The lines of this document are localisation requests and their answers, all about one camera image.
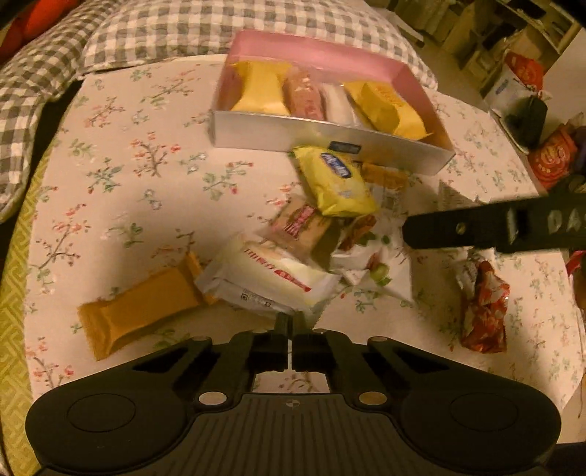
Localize green patterned mat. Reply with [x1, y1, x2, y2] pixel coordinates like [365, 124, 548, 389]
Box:
[0, 132, 61, 476]

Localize white packet with red print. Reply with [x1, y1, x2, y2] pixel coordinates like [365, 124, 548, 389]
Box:
[196, 233, 342, 317]

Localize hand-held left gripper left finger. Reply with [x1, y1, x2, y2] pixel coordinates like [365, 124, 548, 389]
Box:
[130, 314, 291, 409]

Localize pink cardboard box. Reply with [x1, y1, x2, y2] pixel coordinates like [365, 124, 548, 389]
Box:
[212, 30, 457, 177]

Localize small orange white packet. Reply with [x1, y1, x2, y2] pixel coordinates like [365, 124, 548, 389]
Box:
[361, 162, 409, 211]

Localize floral bedsheet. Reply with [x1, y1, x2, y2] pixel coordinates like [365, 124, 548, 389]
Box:
[25, 59, 583, 442]

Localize wooden shelf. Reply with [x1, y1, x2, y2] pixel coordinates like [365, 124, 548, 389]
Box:
[481, 0, 583, 58]

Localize white packet with green print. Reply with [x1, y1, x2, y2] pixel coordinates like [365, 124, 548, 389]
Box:
[330, 238, 413, 305]

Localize black bag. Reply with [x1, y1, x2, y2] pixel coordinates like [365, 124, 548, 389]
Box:
[502, 95, 549, 150]

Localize white box with blue print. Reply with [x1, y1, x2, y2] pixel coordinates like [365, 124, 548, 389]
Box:
[484, 64, 519, 109]

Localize plain white snack packet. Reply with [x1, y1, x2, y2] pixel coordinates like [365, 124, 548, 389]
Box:
[319, 82, 363, 127]

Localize long orange snack packet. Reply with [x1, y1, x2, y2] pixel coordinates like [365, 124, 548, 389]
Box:
[77, 252, 217, 363]

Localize yellow packet with blue label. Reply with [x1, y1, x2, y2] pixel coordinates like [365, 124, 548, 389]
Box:
[292, 145, 379, 217]

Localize beige pink snack packet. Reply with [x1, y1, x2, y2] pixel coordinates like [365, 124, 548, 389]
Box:
[269, 196, 336, 258]

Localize cardboard boxes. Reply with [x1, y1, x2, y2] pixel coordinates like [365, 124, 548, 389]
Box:
[438, 0, 496, 70]

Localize red printed bag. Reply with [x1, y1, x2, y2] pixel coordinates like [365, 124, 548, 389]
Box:
[528, 125, 580, 191]
[502, 50, 546, 93]

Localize yellow snack packet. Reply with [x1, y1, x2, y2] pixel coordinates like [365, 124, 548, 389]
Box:
[344, 81, 432, 139]
[230, 61, 294, 116]

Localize grey checkered pillow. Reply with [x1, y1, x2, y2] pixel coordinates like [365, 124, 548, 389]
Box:
[0, 33, 100, 225]
[80, 0, 439, 89]

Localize red foil wrapper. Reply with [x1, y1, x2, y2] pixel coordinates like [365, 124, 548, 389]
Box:
[459, 260, 512, 354]

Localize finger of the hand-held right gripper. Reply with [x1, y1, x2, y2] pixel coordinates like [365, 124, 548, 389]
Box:
[402, 203, 521, 251]

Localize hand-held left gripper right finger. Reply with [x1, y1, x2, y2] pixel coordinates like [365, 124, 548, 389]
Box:
[293, 313, 454, 409]

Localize orange red small packet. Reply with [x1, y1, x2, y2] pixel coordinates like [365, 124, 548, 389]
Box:
[338, 214, 377, 251]

